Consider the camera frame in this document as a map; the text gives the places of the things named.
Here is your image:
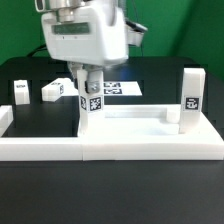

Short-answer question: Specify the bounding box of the marker tag sheet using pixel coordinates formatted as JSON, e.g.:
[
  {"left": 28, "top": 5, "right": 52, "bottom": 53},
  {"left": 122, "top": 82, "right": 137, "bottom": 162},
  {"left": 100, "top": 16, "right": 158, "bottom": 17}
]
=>
[{"left": 63, "top": 81, "right": 142, "bottom": 96}]

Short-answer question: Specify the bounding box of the white desk top tray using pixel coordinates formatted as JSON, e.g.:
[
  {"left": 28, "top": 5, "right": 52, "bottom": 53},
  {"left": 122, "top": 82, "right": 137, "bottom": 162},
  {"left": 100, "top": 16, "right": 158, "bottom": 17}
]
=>
[{"left": 77, "top": 104, "right": 224, "bottom": 146}]

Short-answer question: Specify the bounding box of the black cable bundle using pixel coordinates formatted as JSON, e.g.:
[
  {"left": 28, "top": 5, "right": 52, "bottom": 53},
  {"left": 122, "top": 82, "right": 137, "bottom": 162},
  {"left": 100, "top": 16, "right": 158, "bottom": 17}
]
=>
[{"left": 27, "top": 43, "right": 49, "bottom": 58}]

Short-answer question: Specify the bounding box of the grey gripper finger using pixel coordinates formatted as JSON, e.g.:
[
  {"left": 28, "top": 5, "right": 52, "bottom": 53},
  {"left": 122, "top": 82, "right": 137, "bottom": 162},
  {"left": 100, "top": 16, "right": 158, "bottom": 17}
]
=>
[{"left": 86, "top": 66, "right": 103, "bottom": 93}]

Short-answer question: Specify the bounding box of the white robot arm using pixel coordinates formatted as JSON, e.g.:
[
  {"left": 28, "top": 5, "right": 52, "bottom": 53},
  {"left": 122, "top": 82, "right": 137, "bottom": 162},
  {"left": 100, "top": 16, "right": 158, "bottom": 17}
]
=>
[{"left": 34, "top": 0, "right": 147, "bottom": 93}]

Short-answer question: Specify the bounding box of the white U-shaped fence frame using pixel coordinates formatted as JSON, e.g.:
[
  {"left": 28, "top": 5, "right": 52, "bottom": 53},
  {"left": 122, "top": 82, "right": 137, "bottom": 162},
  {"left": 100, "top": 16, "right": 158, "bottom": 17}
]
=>
[{"left": 0, "top": 106, "right": 224, "bottom": 161}]

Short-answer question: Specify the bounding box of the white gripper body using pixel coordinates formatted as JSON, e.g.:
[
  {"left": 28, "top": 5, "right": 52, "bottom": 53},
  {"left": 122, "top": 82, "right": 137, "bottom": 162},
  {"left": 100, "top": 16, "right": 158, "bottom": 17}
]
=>
[{"left": 41, "top": 6, "right": 128, "bottom": 66}]

